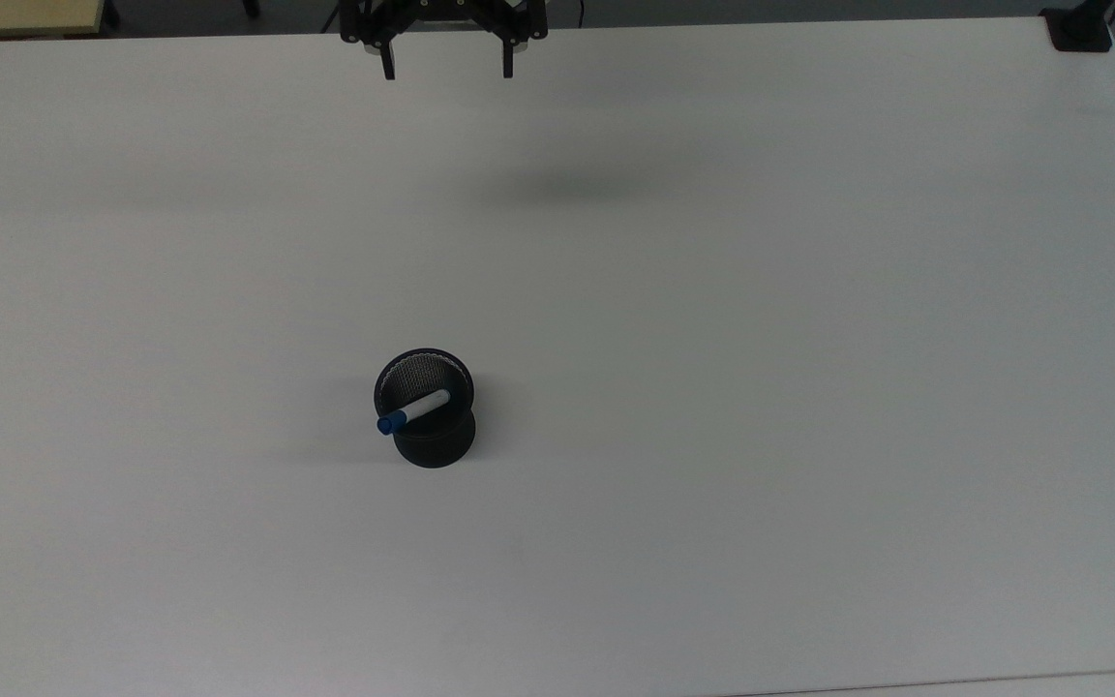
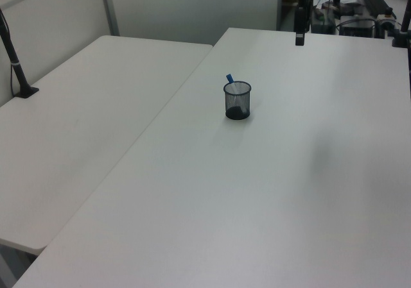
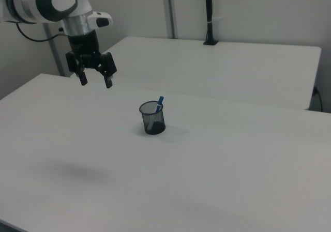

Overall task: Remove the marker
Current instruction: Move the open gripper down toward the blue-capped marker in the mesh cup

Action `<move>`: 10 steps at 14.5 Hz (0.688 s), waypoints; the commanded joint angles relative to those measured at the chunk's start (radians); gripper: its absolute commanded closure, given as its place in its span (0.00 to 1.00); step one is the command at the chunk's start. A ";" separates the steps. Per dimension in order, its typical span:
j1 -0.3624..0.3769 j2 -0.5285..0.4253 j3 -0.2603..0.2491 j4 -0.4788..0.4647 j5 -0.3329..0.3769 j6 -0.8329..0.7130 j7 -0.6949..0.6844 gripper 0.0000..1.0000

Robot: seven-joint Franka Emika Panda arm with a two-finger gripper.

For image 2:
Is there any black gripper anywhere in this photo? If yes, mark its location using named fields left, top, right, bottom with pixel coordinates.
left=294, top=6, right=306, bottom=47

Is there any white marker with blue cap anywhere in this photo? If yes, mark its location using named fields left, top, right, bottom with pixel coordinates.
left=225, top=73, right=247, bottom=114

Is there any green and black device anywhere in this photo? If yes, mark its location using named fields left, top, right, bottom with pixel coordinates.
left=311, top=9, right=335, bottom=33

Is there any black keyboard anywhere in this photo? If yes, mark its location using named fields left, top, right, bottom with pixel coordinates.
left=359, top=0, right=390, bottom=17

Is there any emergency stop button box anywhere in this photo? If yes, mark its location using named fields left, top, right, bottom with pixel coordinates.
left=378, top=7, right=398, bottom=30

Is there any black mesh pen cup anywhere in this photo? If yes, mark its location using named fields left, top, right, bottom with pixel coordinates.
left=223, top=81, right=252, bottom=121

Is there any white folding side table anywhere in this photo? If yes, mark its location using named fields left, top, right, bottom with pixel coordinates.
left=0, top=35, right=214, bottom=251

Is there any black camera stand clamp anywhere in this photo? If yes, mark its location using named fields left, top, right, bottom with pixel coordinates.
left=390, top=0, right=411, bottom=49

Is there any grey partition frame post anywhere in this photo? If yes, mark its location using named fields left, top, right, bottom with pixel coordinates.
left=98, top=0, right=121, bottom=37

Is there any black camera pole with base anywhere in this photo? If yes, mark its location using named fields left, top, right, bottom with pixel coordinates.
left=0, top=7, right=40, bottom=100

